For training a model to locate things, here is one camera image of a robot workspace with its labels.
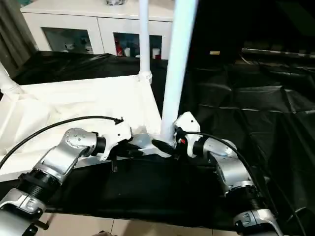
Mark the white plastic table leg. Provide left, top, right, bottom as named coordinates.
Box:
left=137, top=0, right=153, bottom=85
left=159, top=0, right=199, bottom=146
left=0, top=61, right=22, bottom=97

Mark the white plastic table top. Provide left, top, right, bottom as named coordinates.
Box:
left=0, top=73, right=173, bottom=183

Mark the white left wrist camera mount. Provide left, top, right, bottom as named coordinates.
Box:
left=98, top=118, right=134, bottom=163

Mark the grey curtain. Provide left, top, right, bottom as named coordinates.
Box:
left=0, top=0, right=38, bottom=77

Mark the black work mat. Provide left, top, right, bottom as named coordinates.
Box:
left=0, top=50, right=315, bottom=232

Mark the black left wrist camera cable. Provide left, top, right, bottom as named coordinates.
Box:
left=0, top=116, right=124, bottom=168

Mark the white glass door cabinet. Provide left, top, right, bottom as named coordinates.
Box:
left=20, top=0, right=175, bottom=61

